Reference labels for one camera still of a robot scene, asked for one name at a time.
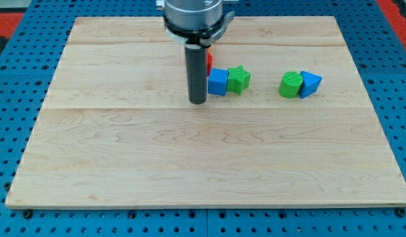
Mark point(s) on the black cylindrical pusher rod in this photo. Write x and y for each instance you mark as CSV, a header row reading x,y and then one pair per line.
x,y
196,67

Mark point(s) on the green star block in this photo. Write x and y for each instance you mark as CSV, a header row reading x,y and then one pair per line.
x,y
238,79

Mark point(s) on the red block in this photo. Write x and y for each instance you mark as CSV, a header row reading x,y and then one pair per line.
x,y
209,63

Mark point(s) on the blue cube block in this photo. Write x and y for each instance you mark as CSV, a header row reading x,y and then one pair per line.
x,y
217,82

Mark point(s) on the green cylinder block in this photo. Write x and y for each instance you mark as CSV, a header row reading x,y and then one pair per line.
x,y
290,84

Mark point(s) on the wooden board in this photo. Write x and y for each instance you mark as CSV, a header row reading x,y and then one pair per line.
x,y
116,129

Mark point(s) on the blue triangle block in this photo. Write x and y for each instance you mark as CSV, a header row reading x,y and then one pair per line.
x,y
310,84

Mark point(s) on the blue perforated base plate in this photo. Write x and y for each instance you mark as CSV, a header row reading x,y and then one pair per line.
x,y
28,62

